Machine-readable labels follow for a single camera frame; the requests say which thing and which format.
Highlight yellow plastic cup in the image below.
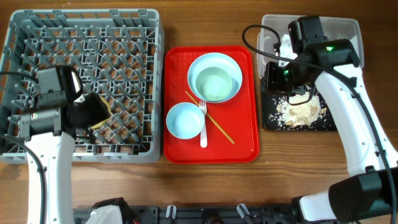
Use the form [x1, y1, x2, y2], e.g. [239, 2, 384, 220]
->
[90, 96, 113, 130]

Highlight white napkin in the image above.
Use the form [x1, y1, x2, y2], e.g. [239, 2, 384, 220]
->
[275, 34, 297, 60]

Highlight rice food scraps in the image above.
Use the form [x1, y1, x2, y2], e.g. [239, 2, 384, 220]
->
[267, 92, 327, 128]

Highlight green bowl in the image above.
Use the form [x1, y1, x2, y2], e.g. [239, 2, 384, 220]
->
[195, 67, 233, 102]

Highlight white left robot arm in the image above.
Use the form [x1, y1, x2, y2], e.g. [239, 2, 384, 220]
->
[19, 93, 111, 223]

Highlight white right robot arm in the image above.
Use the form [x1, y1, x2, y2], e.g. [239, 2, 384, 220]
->
[264, 37, 397, 223]

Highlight grey dishwasher rack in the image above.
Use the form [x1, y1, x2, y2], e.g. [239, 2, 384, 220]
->
[1, 9, 164, 164]

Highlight black plastic tray bin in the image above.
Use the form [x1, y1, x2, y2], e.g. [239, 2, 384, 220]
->
[261, 78, 336, 131]

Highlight light blue plate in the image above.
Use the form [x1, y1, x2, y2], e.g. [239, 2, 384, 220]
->
[187, 52, 243, 103]

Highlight wooden chopstick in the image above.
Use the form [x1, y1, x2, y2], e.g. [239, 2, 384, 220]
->
[185, 91, 235, 144]

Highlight white plastic fork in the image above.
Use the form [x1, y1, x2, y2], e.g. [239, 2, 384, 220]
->
[199, 101, 208, 148]

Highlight light blue saucer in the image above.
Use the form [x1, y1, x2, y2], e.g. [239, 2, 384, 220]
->
[166, 102, 205, 139]

